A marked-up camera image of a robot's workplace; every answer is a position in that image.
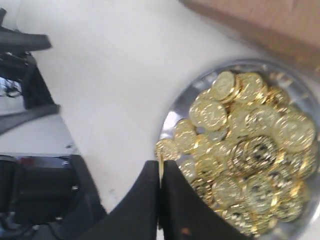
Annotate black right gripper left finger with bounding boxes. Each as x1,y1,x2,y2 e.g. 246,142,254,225
82,160,160,240

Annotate gold coin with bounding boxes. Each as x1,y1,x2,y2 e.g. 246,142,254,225
210,71,236,101
154,138,180,161
173,118,197,154
188,99,228,131
156,153,166,231

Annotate brown cardboard slotted box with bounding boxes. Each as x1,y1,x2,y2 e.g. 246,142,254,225
182,0,320,74

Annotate round steel plate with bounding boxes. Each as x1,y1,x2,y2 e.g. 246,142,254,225
159,58,320,240

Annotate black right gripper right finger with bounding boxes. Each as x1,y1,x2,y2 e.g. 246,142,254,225
159,160,252,240

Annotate black robot base structure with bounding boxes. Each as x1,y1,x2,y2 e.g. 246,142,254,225
0,7,108,240

